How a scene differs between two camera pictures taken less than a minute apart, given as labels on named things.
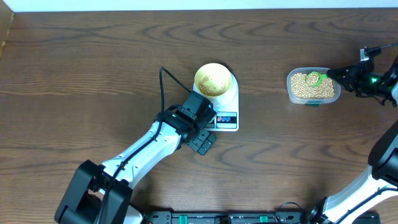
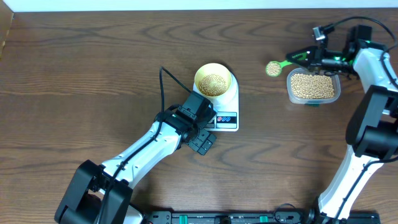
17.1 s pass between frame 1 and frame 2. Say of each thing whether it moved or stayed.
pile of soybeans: stayed
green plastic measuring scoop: moved
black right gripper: moved
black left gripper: stayed
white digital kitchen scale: stayed
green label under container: stayed
